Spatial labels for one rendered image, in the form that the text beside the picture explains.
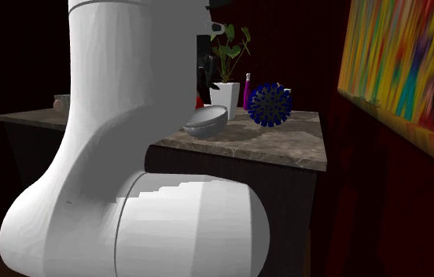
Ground green plant in white pot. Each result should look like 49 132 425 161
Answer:
209 24 252 120

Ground purple bottle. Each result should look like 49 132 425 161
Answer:
242 72 252 112

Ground grey bowl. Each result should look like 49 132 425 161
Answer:
182 105 229 139

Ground blue spiky ball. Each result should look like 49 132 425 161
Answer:
248 82 293 128

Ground grey cup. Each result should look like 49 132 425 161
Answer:
53 94 71 113

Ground colourful striped wall picture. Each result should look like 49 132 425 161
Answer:
337 0 434 178

